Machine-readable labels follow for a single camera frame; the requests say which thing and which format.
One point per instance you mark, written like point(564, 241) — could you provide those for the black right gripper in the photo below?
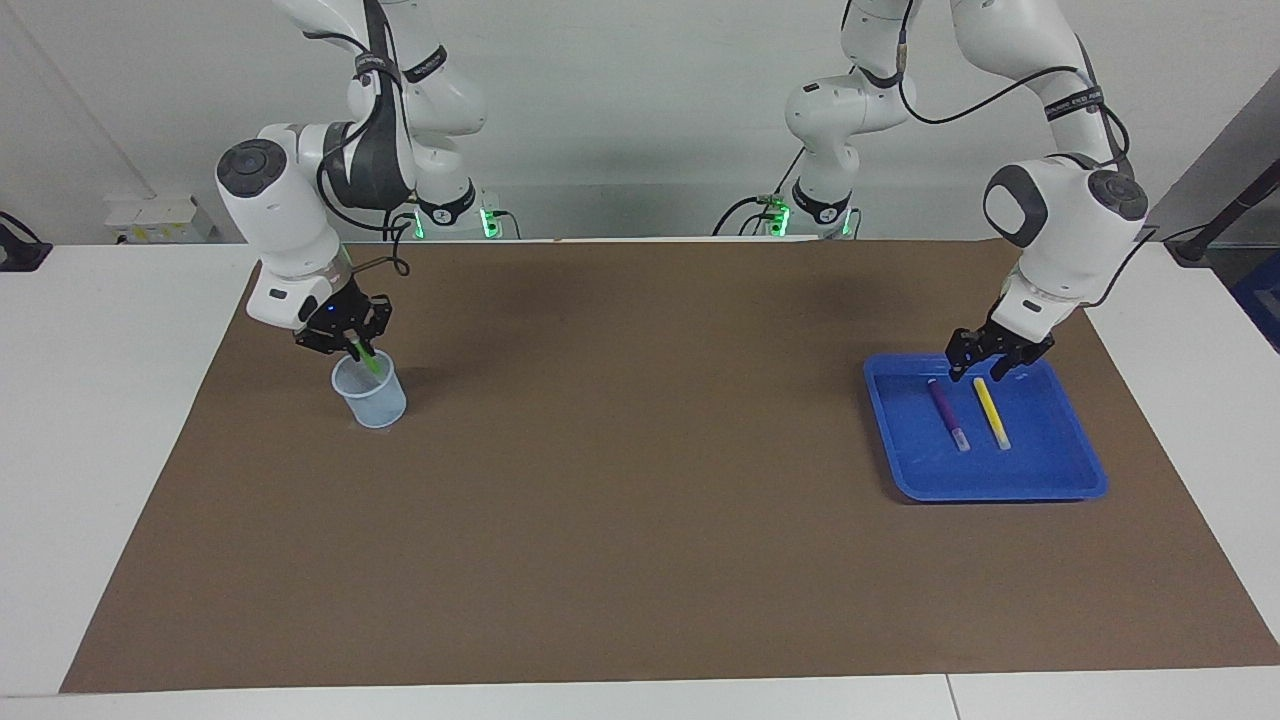
point(335, 315)

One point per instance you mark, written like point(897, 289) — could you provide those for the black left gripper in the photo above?
point(1015, 338)

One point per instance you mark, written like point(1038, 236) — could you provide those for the green pen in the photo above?
point(365, 360)

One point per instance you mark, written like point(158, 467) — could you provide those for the yellow pen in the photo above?
point(990, 410)

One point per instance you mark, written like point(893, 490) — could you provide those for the purple pen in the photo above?
point(945, 408)

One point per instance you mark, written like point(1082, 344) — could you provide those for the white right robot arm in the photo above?
point(280, 200)

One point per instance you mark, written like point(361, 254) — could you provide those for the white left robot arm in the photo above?
point(1070, 230)

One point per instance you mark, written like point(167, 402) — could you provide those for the translucent plastic cup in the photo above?
point(375, 405)

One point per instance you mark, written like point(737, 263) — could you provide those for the blue plastic tray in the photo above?
point(1040, 460)

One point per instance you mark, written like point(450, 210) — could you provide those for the black stand pole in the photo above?
point(1225, 215)

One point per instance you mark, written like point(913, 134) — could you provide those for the blue box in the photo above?
point(1262, 295)

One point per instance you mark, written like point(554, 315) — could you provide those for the brown table mat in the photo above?
point(640, 500)

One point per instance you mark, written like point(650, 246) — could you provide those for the black table clamp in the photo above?
point(20, 255)

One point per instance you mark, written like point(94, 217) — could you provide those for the white wall socket box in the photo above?
point(150, 218)

